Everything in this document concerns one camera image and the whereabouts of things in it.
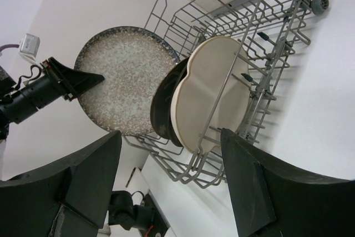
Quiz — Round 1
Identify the cream divided plate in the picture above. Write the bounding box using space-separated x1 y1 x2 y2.
170 36 250 153

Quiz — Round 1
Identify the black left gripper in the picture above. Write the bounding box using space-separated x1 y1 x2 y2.
1 57 105 125

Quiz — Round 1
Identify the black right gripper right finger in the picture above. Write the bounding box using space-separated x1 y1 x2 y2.
220 128 354 236

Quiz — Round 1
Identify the speckled beige round plate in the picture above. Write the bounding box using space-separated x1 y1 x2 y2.
74 26 180 136

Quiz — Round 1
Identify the grey wire dish rack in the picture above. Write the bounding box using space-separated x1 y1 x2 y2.
126 0 329 189

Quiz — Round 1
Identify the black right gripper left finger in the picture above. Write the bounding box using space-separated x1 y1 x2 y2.
1 131 122 236

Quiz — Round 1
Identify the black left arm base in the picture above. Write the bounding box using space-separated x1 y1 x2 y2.
108 190 170 236

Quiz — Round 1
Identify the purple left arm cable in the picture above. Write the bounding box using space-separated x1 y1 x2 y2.
0 43 22 57

